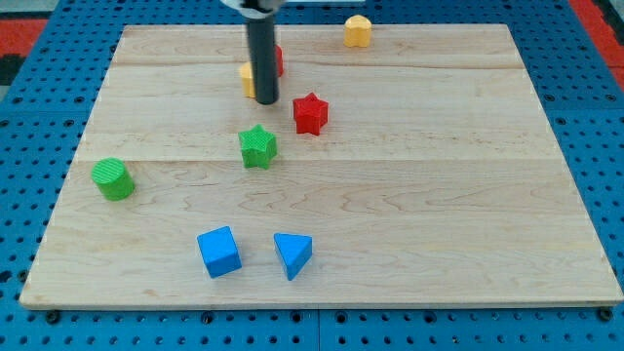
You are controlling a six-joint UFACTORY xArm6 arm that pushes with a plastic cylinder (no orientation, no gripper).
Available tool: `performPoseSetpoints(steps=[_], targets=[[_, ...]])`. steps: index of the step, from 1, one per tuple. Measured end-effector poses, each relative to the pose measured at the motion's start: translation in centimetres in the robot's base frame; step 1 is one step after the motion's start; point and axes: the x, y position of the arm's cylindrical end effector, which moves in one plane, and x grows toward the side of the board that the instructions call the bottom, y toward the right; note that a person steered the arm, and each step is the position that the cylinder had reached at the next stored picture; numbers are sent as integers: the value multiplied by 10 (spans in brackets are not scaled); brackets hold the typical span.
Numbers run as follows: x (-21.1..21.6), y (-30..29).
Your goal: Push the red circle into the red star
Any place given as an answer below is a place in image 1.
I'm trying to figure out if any green cylinder block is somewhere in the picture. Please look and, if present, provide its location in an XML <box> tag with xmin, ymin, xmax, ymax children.
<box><xmin>91</xmin><ymin>157</ymin><xmax>135</xmax><ymax>201</ymax></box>

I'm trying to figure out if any green star block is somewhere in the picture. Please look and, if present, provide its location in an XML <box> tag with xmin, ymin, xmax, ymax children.
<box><xmin>238</xmin><ymin>124</ymin><xmax>277</xmax><ymax>170</ymax></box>

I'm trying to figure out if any wooden board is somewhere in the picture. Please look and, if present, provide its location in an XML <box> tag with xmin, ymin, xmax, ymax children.
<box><xmin>19</xmin><ymin>24</ymin><xmax>623</xmax><ymax>310</ymax></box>

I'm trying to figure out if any blue triangle block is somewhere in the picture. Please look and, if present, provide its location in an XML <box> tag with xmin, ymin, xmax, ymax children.
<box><xmin>273</xmin><ymin>233</ymin><xmax>313</xmax><ymax>281</ymax></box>

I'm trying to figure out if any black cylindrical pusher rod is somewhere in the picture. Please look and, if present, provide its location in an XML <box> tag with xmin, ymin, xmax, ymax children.
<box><xmin>246</xmin><ymin>16</ymin><xmax>279</xmax><ymax>105</ymax></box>

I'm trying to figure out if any red circle block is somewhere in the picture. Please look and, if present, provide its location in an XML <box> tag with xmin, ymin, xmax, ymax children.
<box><xmin>275</xmin><ymin>45</ymin><xmax>284</xmax><ymax>77</ymax></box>

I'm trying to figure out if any yellow block behind rod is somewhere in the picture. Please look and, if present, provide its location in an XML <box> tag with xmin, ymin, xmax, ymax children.
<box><xmin>238</xmin><ymin>62</ymin><xmax>255</xmax><ymax>98</ymax></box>

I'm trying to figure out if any silver rod mount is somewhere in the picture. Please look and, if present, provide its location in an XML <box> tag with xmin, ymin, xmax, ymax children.
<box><xmin>220</xmin><ymin>0</ymin><xmax>286</xmax><ymax>19</ymax></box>

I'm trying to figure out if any blue cube block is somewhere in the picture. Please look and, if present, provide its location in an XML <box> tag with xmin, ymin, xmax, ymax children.
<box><xmin>197</xmin><ymin>226</ymin><xmax>242</xmax><ymax>279</ymax></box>

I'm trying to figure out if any red star block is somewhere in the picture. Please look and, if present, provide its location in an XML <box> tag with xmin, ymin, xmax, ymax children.
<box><xmin>292</xmin><ymin>93</ymin><xmax>329</xmax><ymax>136</ymax></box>

